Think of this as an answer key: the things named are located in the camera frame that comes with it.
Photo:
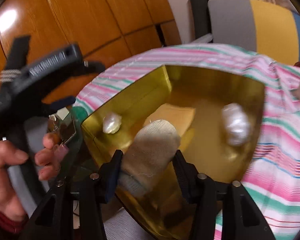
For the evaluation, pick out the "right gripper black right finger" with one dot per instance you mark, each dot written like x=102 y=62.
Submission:
x=242 y=219

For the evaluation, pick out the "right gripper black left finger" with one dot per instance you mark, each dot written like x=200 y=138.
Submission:
x=97 y=189

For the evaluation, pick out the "beige sock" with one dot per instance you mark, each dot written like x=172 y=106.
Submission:
x=147 y=157

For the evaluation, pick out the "person's left hand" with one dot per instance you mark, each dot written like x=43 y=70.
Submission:
x=46 y=158

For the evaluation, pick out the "pink green striped cloth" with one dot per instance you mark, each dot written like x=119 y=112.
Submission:
x=273 y=178

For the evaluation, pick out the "green round container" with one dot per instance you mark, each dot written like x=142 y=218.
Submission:
x=79 y=114

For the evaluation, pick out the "small white wrapped ball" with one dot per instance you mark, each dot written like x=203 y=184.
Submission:
x=111 y=123

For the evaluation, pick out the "large white wrapped bundle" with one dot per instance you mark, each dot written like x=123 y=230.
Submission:
x=236 y=124

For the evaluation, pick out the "gold metal tin box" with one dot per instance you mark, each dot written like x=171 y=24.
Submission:
x=192 y=100

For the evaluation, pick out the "wooden wardrobe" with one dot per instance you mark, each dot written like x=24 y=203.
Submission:
x=106 y=30

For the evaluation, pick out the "grey yellow blue chair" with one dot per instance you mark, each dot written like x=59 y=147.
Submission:
x=253 y=25

